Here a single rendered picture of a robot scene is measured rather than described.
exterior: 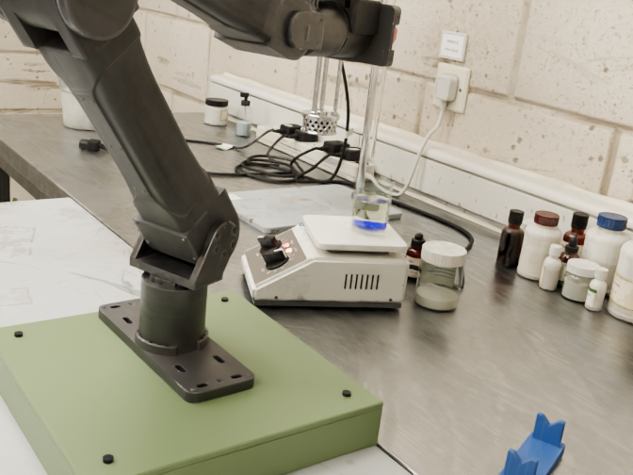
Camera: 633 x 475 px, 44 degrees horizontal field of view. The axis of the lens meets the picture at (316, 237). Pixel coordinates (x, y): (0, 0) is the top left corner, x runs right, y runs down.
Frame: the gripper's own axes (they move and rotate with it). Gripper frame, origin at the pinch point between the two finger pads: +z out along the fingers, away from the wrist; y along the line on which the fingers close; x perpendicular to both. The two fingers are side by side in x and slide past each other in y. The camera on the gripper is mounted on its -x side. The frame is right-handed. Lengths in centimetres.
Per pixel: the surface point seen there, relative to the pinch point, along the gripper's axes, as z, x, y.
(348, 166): 53, 29, 33
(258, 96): 75, 23, 75
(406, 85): 61, 12, 27
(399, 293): -0.2, 31.8, -7.2
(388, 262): -1.4, 27.8, -5.4
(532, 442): -20, 34, -32
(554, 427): -19, 32, -33
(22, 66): 109, 36, 213
